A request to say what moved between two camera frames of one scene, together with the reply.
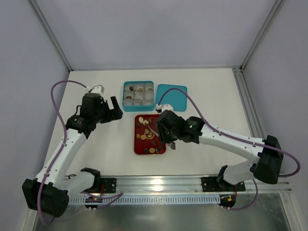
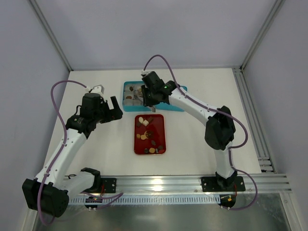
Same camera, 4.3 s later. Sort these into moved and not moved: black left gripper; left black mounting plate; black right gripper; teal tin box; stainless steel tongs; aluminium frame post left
Moved: black right gripper; stainless steel tongs
Not moved: teal tin box; black left gripper; left black mounting plate; aluminium frame post left
